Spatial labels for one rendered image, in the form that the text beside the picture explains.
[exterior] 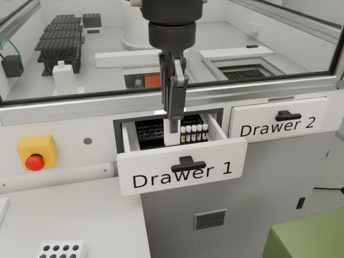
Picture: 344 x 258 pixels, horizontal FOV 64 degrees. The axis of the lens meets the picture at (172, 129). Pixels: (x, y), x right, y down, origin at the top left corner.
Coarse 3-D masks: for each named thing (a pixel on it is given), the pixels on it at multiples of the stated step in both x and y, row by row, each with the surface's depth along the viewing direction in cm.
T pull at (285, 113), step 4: (280, 112) 76; (284, 112) 76; (288, 112) 76; (276, 116) 74; (280, 116) 74; (284, 116) 74; (288, 116) 74; (292, 116) 74; (296, 116) 74; (300, 116) 74; (276, 120) 74; (280, 120) 74; (284, 120) 74
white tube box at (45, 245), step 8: (40, 248) 54; (48, 248) 55; (56, 248) 55; (64, 248) 55; (72, 248) 54; (80, 248) 54; (40, 256) 53; (48, 256) 53; (56, 256) 53; (64, 256) 54; (72, 256) 54; (80, 256) 53
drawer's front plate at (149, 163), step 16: (192, 144) 60; (208, 144) 60; (224, 144) 61; (240, 144) 62; (128, 160) 57; (144, 160) 58; (160, 160) 59; (176, 160) 60; (208, 160) 62; (224, 160) 63; (240, 160) 64; (128, 176) 60; (160, 176) 62; (192, 176) 64; (208, 176) 65; (224, 176) 66; (240, 176) 67; (128, 192) 62
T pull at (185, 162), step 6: (186, 156) 60; (180, 162) 59; (186, 162) 58; (192, 162) 58; (198, 162) 58; (204, 162) 58; (174, 168) 56; (180, 168) 57; (186, 168) 57; (192, 168) 58; (198, 168) 58
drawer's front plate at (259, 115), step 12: (240, 108) 74; (252, 108) 74; (264, 108) 75; (276, 108) 76; (288, 108) 77; (300, 108) 78; (312, 108) 79; (324, 108) 80; (240, 120) 75; (252, 120) 76; (264, 120) 77; (288, 120) 79; (300, 120) 80; (312, 120) 81; (240, 132) 78; (252, 132) 79; (264, 132) 80; (276, 132) 81; (288, 132) 82; (300, 132) 83; (312, 132) 84
